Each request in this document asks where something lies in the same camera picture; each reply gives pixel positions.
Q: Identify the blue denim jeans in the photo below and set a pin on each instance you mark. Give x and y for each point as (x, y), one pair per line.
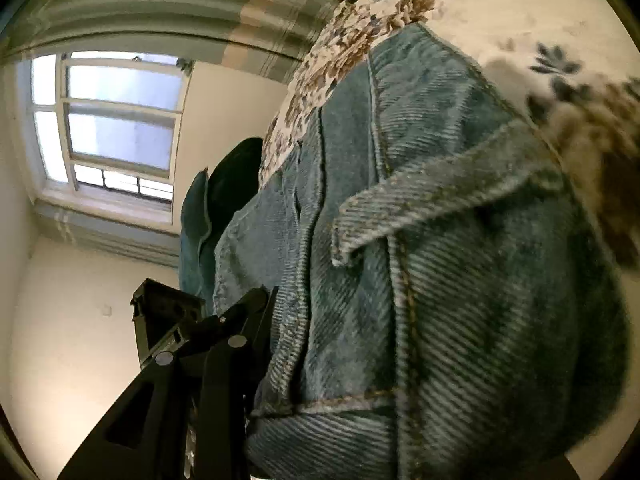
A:
(444, 309)

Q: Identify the green striped curtain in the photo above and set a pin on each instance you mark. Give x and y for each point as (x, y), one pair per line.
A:
(267, 38)

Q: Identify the dark teal folded garment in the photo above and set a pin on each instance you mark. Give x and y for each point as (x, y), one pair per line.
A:
(209, 206)

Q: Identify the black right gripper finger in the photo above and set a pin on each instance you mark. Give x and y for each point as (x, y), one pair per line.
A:
(184, 416)

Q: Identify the floral white bed blanket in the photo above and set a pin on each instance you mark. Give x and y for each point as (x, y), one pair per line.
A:
(567, 64)

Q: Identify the white framed window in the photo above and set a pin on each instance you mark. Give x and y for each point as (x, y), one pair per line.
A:
(98, 131)

